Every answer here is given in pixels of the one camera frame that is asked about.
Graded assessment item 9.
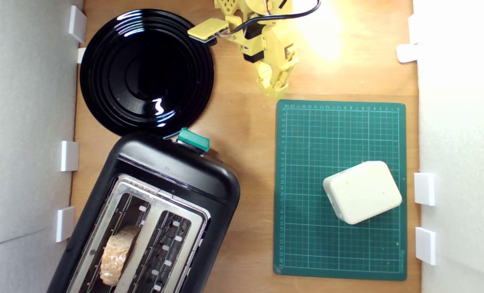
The white rounded block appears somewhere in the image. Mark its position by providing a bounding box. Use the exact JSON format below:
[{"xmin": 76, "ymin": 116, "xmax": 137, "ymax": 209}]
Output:
[{"xmin": 322, "ymin": 160, "xmax": 403, "ymax": 225}]

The brown bread slice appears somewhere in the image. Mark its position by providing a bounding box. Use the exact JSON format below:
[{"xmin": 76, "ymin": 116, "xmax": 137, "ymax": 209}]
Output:
[{"xmin": 99, "ymin": 225, "xmax": 142, "ymax": 286}]

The black round plate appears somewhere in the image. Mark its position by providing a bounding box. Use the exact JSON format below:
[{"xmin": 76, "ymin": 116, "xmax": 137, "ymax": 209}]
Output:
[{"xmin": 79, "ymin": 9, "xmax": 215, "ymax": 138}]

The yellow wrist camera mount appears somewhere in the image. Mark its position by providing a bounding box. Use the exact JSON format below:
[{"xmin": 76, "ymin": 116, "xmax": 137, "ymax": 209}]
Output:
[{"xmin": 187, "ymin": 17, "xmax": 229, "ymax": 44}]

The black camera cable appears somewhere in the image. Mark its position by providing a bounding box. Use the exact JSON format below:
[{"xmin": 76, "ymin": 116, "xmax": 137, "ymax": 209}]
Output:
[{"xmin": 219, "ymin": 0, "xmax": 322, "ymax": 39}]

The black two-slot toaster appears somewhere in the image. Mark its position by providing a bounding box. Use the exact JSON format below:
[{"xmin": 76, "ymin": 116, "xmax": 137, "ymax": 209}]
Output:
[{"xmin": 46, "ymin": 131, "xmax": 241, "ymax": 293}]

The green cutting mat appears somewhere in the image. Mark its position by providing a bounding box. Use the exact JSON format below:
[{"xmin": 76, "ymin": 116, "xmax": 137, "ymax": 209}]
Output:
[{"xmin": 273, "ymin": 99, "xmax": 407, "ymax": 281}]

